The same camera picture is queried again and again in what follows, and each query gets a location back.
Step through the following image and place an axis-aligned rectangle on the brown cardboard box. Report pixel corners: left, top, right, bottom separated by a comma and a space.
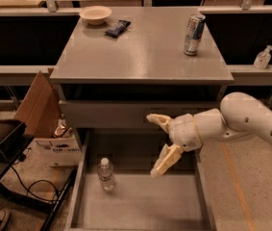
14, 72, 62, 138

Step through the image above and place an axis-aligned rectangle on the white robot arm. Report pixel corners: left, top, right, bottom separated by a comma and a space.
147, 92, 272, 178

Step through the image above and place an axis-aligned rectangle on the silver blue energy drink can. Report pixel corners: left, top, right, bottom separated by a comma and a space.
184, 14, 206, 56

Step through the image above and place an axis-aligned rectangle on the beige paper bowl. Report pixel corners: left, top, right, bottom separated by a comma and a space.
79, 6, 111, 25

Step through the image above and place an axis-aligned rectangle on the white printed box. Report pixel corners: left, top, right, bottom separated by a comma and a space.
35, 138, 82, 167

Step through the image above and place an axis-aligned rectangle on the dark blue snack packet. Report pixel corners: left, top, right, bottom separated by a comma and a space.
105, 20, 131, 39

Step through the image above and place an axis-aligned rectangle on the open grey middle drawer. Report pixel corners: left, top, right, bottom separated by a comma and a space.
64, 129, 216, 231

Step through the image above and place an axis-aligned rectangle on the black cable on floor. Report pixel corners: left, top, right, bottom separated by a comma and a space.
10, 147, 70, 205

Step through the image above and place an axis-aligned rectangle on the grey drawer cabinet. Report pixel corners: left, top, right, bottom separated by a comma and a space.
49, 6, 235, 231

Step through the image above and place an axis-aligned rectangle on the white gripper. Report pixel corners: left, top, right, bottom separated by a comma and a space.
146, 114, 202, 178

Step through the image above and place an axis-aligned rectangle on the closed grey top drawer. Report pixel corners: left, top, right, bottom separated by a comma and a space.
60, 100, 219, 129

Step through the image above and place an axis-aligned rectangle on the grey shelf rail right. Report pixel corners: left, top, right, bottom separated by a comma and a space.
228, 64, 272, 86

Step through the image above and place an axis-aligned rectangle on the grey shelf rail left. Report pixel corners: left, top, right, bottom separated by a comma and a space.
0, 65, 54, 86

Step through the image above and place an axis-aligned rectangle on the grey shelf rail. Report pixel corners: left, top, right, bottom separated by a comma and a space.
0, 65, 54, 86
228, 64, 272, 86

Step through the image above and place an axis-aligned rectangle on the clear plastic water bottle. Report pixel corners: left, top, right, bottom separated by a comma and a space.
97, 157, 115, 193

